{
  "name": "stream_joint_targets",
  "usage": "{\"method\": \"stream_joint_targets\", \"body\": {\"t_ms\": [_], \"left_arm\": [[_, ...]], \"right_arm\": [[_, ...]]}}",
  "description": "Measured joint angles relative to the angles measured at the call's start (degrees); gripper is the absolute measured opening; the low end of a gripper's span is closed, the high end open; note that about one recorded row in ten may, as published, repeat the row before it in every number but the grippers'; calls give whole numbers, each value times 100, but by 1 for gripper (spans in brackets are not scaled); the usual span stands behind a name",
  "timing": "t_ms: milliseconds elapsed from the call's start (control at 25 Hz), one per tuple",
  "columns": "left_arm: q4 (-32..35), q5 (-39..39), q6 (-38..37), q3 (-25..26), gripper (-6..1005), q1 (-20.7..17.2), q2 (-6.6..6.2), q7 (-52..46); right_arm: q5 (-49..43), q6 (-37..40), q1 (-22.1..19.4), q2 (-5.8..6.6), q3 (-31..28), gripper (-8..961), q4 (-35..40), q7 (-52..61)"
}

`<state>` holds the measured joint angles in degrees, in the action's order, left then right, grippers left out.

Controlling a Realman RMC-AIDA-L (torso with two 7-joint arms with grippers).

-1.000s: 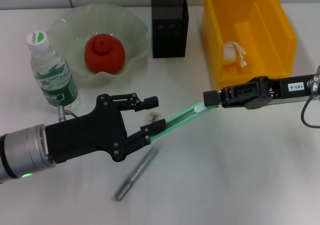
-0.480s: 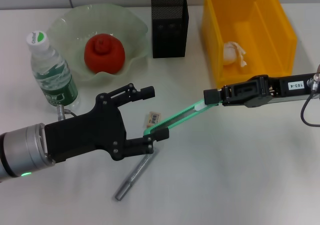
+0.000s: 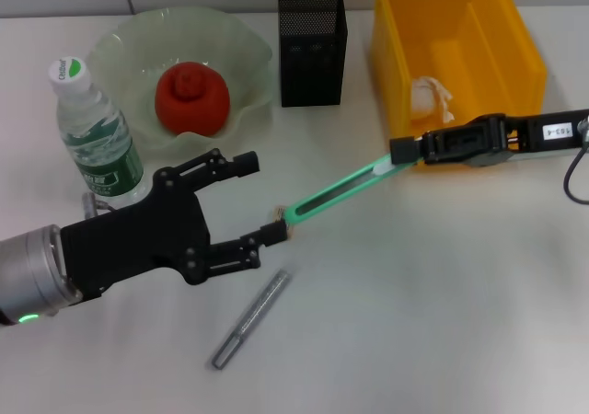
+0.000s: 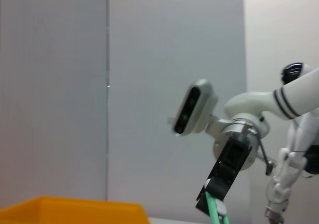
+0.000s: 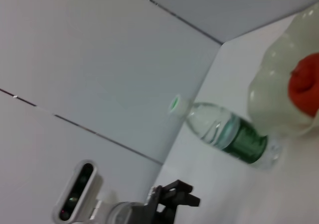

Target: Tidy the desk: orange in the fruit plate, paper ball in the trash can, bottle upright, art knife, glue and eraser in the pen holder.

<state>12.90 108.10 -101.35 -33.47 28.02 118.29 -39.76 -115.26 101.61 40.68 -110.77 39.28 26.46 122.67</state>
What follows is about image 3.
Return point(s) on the yellow plastic bin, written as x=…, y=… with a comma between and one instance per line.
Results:
x=483, y=41

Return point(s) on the black mesh pen holder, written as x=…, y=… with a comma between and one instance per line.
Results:
x=313, y=55

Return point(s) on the white paper ball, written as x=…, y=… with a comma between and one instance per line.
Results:
x=425, y=101

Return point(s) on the grey glitter pen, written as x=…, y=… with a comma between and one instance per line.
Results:
x=253, y=317

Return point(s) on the clear green-label water bottle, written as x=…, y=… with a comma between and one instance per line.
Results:
x=96, y=147

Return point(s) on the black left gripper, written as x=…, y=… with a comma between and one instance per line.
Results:
x=138, y=244

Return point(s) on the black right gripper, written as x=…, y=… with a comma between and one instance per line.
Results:
x=529, y=133

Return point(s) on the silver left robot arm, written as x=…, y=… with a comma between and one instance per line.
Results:
x=27, y=271

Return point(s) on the mint green utility knife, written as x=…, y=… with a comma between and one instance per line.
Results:
x=345, y=188

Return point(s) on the beige barcode eraser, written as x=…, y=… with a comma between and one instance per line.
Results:
x=279, y=212

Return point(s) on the green glass fruit plate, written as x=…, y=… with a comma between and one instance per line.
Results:
x=129, y=64

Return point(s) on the red-orange toy orange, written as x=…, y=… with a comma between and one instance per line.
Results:
x=193, y=101

